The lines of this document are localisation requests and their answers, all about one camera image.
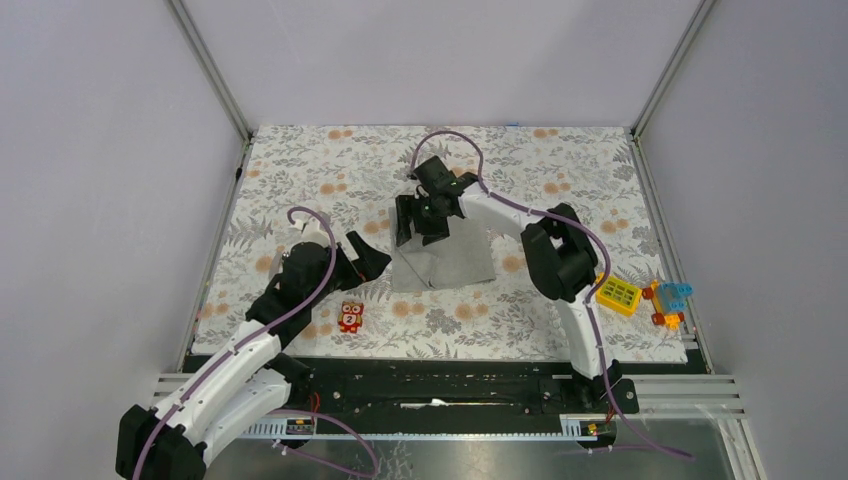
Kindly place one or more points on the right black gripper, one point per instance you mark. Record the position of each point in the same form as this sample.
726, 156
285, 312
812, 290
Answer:
406, 205

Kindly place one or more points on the grey cloth napkin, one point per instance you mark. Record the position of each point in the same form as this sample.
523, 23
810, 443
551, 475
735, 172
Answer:
462, 259

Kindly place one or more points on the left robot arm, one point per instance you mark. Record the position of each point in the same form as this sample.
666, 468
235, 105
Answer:
181, 435

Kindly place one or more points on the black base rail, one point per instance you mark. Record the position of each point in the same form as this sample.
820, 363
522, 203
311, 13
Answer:
451, 397

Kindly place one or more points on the floral patterned tablecloth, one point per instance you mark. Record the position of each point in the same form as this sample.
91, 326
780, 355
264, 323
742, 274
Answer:
352, 175

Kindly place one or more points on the yellow green toy window block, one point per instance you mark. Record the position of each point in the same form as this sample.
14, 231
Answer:
618, 295

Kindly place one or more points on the red owl toy block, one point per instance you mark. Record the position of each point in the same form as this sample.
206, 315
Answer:
350, 319

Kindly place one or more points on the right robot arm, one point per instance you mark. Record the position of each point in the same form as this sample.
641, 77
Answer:
561, 254

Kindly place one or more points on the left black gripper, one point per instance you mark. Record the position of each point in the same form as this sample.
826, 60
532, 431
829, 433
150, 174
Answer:
369, 265

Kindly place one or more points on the small colourful toy blocks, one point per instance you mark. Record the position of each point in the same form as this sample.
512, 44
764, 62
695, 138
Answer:
669, 301

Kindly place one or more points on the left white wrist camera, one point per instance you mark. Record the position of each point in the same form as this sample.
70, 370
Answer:
311, 230

